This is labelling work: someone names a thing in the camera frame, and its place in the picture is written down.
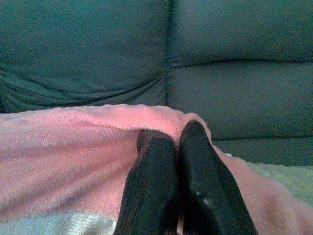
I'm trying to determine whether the dark green leather sofa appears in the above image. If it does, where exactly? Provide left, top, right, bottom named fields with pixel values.
left=0, top=0, right=313, bottom=167

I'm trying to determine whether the pink fuzzy pillow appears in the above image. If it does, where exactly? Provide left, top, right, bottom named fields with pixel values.
left=0, top=104, right=313, bottom=235

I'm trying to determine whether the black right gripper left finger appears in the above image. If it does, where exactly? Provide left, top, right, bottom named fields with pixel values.
left=113, top=129, right=181, bottom=235

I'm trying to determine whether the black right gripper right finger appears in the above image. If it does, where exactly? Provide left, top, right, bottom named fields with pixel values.
left=179, top=119, right=259, bottom=235

